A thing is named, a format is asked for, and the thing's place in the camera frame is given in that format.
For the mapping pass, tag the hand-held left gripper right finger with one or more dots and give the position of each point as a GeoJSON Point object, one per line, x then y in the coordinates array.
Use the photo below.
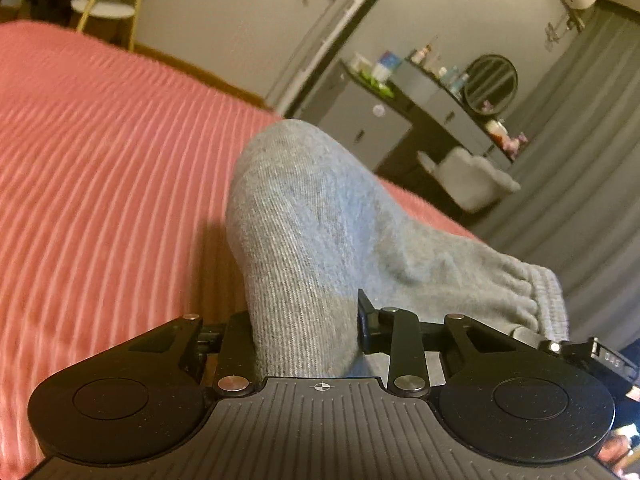
{"type": "Point", "coordinates": [367, 327]}

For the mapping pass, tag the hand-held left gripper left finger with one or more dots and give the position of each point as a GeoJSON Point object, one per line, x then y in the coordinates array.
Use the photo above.
{"type": "Point", "coordinates": [235, 342]}

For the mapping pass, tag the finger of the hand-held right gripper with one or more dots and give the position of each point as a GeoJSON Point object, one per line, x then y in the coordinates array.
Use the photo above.
{"type": "Point", "coordinates": [570, 349]}

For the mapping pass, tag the grey pants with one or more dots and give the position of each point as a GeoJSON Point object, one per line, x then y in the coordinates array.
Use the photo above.
{"type": "Point", "coordinates": [310, 220]}

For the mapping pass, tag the person's right hand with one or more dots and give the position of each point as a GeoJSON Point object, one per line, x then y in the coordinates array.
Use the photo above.
{"type": "Point", "coordinates": [620, 455]}

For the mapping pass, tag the white fluffy chair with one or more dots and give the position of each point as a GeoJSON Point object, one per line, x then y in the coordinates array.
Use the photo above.
{"type": "Point", "coordinates": [470, 177]}

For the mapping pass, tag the grey curtain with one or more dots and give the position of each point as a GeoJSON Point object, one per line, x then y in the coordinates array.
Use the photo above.
{"type": "Point", "coordinates": [580, 160]}

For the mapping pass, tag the grey cabinet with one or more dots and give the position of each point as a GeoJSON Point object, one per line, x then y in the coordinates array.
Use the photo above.
{"type": "Point", "coordinates": [360, 120]}

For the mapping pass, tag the pink ribbed bed cover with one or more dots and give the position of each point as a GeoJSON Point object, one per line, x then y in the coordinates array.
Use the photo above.
{"type": "Point", "coordinates": [110, 170]}

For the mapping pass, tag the pink plush toy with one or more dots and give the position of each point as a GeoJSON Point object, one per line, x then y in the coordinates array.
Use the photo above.
{"type": "Point", "coordinates": [515, 142]}

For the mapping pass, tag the grey vanity desk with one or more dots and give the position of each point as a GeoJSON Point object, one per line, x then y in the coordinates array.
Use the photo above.
{"type": "Point", "coordinates": [440, 110]}

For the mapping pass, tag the red and white jar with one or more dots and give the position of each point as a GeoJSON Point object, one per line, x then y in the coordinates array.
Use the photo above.
{"type": "Point", "coordinates": [495, 128]}

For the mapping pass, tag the green packet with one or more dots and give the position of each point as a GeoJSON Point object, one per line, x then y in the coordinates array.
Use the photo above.
{"type": "Point", "coordinates": [377, 83]}

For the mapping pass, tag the blue and white box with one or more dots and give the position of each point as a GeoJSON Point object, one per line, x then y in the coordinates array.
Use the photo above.
{"type": "Point", "coordinates": [388, 63]}

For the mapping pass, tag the white cup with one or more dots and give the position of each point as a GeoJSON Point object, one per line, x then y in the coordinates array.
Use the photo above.
{"type": "Point", "coordinates": [358, 62]}

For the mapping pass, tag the cluster of cosmetic bottles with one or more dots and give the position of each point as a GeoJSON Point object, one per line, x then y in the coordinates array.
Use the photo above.
{"type": "Point", "coordinates": [440, 67]}

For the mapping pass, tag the round black-framed mirror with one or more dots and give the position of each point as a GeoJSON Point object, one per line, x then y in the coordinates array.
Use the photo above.
{"type": "Point", "coordinates": [491, 85]}

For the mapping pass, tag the tall white tower appliance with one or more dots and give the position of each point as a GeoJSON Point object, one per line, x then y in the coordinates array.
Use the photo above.
{"type": "Point", "coordinates": [325, 45]}

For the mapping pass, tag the yellow-legged side table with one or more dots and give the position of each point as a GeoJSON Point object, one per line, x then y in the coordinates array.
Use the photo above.
{"type": "Point", "coordinates": [105, 7]}

